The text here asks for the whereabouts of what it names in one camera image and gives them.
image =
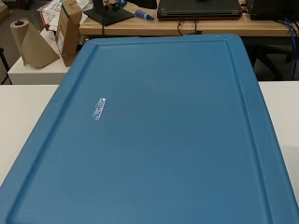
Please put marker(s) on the blue plastic lid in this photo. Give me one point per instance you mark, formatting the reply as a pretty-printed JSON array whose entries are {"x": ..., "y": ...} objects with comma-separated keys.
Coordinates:
[{"x": 162, "y": 133}]

